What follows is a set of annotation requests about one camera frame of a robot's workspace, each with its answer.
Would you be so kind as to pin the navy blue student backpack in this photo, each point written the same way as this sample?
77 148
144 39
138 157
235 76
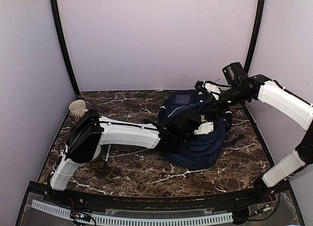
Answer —
199 151

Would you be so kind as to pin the white slotted cable duct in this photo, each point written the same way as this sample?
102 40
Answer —
132 218

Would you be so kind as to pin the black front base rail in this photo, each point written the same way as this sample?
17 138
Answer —
90 199

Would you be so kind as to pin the black right frame post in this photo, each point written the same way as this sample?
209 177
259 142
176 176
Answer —
254 35

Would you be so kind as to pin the light green ceramic bowl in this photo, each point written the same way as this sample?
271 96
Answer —
97 153

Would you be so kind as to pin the black left frame post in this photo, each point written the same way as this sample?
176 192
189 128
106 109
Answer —
63 46

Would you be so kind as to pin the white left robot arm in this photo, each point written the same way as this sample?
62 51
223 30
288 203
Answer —
93 131

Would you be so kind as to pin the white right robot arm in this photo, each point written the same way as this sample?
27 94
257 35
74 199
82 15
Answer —
285 119

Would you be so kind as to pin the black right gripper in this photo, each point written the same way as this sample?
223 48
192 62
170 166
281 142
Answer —
216 107

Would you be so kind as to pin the cream patterned ceramic mug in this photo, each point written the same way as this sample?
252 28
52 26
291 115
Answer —
78 108

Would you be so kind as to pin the black frame post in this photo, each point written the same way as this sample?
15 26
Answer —
254 35
63 46

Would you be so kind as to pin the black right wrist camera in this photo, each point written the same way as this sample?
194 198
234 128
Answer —
208 88

